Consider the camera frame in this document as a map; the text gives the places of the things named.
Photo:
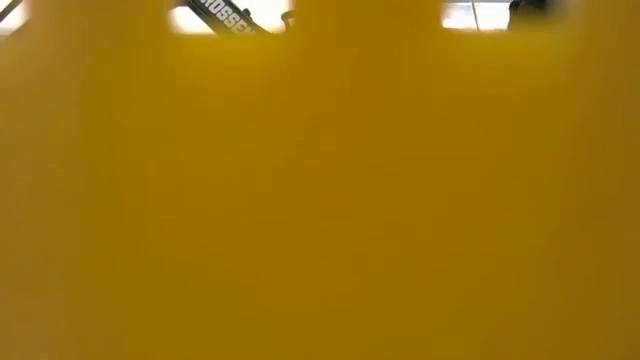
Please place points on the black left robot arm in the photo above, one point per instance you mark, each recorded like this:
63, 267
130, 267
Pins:
225, 17

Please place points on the black metal table frame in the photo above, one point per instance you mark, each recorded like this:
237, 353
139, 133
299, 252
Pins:
10, 9

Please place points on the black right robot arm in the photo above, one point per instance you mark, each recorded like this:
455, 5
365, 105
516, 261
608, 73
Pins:
525, 10

